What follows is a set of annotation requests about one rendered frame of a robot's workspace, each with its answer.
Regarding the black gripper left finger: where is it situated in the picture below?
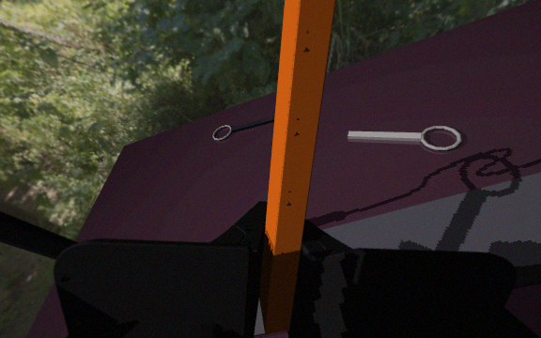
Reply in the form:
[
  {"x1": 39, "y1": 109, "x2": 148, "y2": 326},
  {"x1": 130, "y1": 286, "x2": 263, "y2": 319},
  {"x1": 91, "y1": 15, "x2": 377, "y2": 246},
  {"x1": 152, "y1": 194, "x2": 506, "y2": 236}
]
[{"x1": 53, "y1": 201, "x2": 268, "y2": 338}]

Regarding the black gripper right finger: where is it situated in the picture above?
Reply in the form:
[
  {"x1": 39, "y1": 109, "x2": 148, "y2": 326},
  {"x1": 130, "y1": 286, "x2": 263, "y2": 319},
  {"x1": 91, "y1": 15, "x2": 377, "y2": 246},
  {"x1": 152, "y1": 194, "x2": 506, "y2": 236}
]
[{"x1": 288, "y1": 219, "x2": 517, "y2": 338}]

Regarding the grey loop with straight handle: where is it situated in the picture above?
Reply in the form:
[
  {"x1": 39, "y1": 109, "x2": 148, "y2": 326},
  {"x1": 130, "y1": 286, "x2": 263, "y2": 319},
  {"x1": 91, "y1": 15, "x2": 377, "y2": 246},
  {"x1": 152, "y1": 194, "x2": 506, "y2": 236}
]
[{"x1": 348, "y1": 126, "x2": 462, "y2": 151}]

